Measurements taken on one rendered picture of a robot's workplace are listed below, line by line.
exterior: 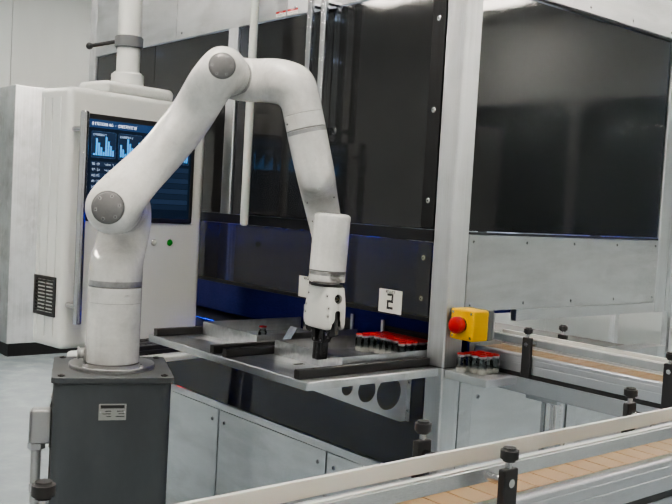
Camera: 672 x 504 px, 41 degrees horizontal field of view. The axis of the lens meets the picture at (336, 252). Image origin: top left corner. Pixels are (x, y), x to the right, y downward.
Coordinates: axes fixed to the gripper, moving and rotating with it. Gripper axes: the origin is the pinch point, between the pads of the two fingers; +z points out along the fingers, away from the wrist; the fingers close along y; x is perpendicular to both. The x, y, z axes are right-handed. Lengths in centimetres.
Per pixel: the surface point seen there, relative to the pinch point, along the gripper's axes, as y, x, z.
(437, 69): -3, -26, -68
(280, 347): 17.2, -1.5, 2.5
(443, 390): -13.0, -28.4, 8.3
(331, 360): -2.5, -1.6, 2.0
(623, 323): 227, -488, 36
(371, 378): -11.5, -6.1, 4.5
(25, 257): 496, -118, 25
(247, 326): 53, -16, 3
